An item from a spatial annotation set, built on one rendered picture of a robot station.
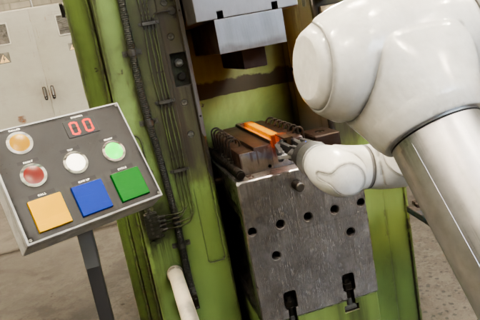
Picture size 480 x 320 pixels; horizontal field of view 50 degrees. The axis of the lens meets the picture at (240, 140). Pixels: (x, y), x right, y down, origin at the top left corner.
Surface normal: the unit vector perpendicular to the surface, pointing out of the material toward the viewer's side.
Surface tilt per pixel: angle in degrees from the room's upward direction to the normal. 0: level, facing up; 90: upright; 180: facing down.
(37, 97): 90
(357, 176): 91
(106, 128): 60
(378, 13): 47
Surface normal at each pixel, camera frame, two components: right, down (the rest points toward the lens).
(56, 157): 0.45, -0.45
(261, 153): 0.25, 0.14
